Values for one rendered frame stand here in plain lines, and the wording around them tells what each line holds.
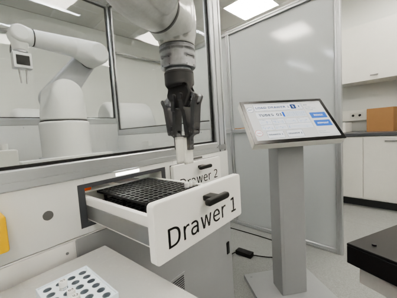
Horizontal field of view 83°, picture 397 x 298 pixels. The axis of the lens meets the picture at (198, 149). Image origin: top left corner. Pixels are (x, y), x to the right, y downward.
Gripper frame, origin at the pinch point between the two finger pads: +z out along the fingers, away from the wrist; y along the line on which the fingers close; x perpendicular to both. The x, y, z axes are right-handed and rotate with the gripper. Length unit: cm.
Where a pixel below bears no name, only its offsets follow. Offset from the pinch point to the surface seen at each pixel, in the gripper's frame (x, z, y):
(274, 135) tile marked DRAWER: 73, 0, -5
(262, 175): 164, 42, -54
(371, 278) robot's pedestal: 9.6, 25.8, 38.3
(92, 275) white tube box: -25.9, 20.4, -0.6
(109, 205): -17.9, 10.7, -7.3
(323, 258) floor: 145, 99, 1
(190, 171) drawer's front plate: 20.4, 10.3, -17.3
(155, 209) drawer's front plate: -19.3, 8.1, 10.8
